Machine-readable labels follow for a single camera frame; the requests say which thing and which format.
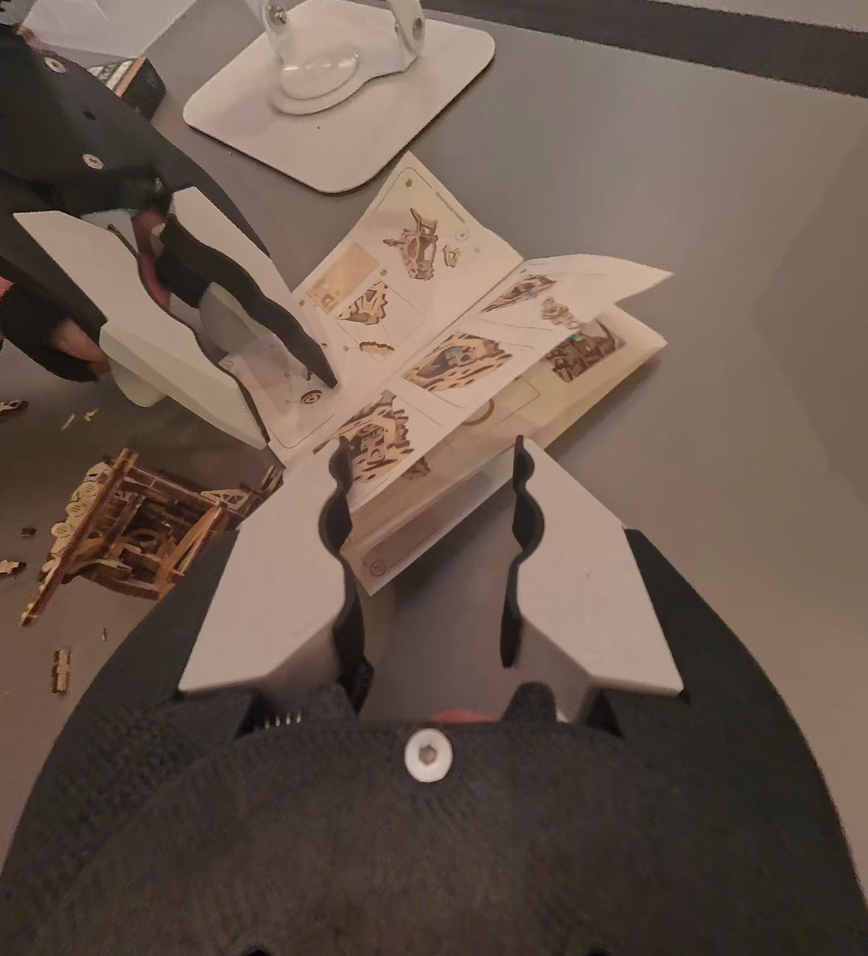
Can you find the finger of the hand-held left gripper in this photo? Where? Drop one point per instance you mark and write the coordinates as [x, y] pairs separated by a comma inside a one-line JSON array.
[[90, 276], [217, 231]]

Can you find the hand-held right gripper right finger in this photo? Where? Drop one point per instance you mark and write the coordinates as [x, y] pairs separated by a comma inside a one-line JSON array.
[[598, 597]]

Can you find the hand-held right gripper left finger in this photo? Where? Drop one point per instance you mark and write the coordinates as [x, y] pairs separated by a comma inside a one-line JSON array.
[[277, 597]]

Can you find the wooden buggy model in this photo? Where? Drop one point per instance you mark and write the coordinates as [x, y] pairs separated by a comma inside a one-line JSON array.
[[135, 523]]

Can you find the paper instruction booklet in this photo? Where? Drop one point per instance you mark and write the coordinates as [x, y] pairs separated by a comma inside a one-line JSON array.
[[441, 314]]

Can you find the black cardboard box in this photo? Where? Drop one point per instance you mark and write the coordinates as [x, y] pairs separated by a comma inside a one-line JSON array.
[[139, 82]]

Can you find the short notched wooden strip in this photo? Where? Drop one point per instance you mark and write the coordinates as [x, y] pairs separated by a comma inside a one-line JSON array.
[[60, 670]]

